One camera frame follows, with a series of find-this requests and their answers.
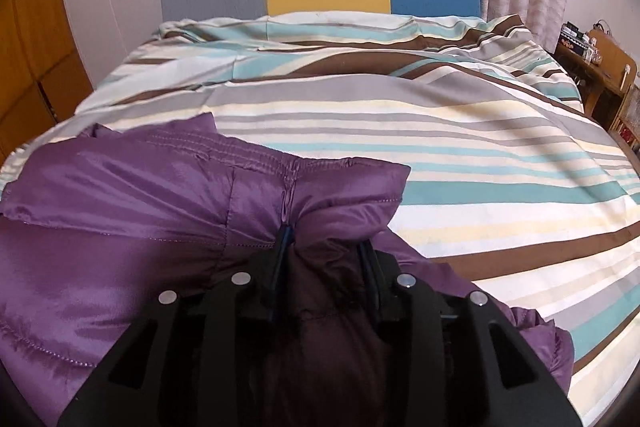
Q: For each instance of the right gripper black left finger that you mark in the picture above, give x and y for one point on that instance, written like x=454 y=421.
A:
x=196 y=358

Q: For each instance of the striped bed duvet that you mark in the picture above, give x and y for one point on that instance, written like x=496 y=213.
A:
x=510 y=184

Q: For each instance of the orange wooden wardrobe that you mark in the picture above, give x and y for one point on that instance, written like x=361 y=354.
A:
x=42 y=77

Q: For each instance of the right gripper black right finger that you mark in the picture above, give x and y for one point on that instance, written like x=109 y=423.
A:
x=453 y=361

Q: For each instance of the items on desk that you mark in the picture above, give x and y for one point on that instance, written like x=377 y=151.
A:
x=580 y=43

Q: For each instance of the wooden desk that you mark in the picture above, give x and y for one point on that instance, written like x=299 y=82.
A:
x=602 y=87

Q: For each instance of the purple quilted down jacket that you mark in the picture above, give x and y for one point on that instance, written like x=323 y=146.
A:
x=96 y=227

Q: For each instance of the wooden rattan chair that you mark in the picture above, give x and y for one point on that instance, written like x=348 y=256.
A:
x=625 y=128

